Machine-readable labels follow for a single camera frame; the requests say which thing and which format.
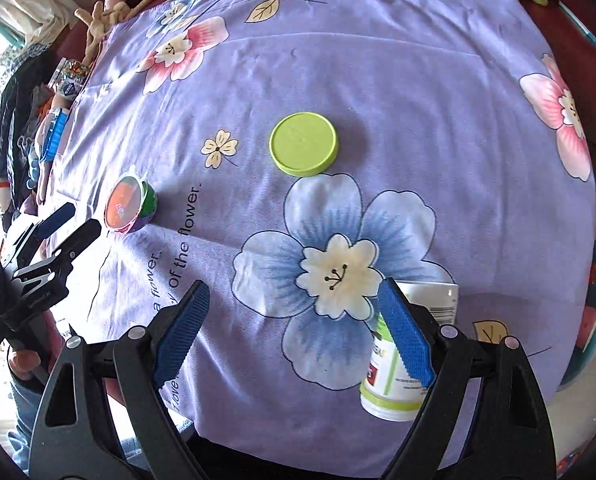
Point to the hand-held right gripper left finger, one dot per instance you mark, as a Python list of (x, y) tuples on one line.
[(183, 330)]

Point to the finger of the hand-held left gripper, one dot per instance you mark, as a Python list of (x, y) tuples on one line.
[(58, 219), (80, 236)]

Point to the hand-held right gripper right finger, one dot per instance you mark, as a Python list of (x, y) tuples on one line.
[(408, 336)]

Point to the small cup with orange lid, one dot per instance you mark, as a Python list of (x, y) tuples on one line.
[(125, 205)]

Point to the white bottle with green label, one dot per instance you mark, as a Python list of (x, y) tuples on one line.
[(390, 392)]

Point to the green round waste bin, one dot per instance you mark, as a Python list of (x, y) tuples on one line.
[(592, 340)]

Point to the person's left hand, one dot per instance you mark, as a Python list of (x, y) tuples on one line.
[(24, 362)]

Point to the blue plastic toy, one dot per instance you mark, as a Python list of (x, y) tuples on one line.
[(53, 145)]

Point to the dark jacket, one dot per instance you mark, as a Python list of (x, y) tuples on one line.
[(18, 110)]

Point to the patterned snack packet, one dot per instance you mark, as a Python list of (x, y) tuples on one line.
[(70, 82)]

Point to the green round lid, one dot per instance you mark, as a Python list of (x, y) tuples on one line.
[(304, 144)]

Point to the purple floral cloth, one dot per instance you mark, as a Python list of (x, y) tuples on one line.
[(377, 85)]

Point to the teal flat book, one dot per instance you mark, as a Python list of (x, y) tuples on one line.
[(583, 27)]

